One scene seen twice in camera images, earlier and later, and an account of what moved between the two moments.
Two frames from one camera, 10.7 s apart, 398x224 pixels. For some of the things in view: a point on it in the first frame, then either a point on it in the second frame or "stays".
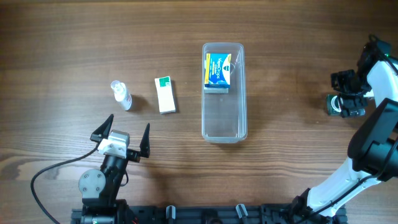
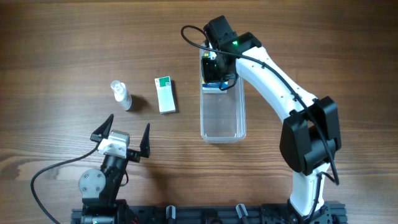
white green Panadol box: [166, 94] stays
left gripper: [133, 154] stays
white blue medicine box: [216, 90] stays
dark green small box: [333, 106] to [210, 70]
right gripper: [343, 79] to [210, 70]
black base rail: [259, 214] stays
